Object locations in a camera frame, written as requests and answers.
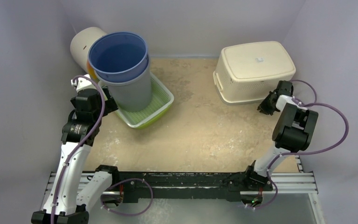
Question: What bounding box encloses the grey plastic bucket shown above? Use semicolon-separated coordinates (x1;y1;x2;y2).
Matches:
97;67;152;112

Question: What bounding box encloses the cream plastic basket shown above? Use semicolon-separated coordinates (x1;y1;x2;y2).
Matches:
213;41;296;105

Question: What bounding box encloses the blue plastic bucket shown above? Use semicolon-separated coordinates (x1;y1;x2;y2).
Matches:
88;32;148;83

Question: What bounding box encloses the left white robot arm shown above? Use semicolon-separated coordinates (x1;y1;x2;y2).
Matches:
31;88;120;224

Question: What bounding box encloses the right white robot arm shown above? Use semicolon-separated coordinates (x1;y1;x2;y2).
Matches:
243;81;318;190

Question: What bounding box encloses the white cylindrical drawer cabinet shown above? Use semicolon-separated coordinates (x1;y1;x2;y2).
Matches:
70;27;107;80

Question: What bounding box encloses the green plastic tray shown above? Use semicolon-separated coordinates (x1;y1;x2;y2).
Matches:
100;74;174;130

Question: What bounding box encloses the white perforated tray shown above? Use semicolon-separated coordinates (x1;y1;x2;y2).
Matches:
114;73;175;127

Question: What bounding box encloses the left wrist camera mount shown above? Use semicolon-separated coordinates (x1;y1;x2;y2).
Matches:
71;74;95;93

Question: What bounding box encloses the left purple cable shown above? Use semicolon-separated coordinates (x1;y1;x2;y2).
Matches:
49;75;106;224

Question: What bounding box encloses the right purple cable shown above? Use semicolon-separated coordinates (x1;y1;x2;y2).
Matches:
265;79;350;186

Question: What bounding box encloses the aluminium frame rail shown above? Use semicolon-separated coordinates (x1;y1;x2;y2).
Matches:
44;156;317;200

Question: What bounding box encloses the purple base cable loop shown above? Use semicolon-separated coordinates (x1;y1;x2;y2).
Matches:
100;178;154;217

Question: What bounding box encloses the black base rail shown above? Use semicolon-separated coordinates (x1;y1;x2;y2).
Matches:
113;171;273;203

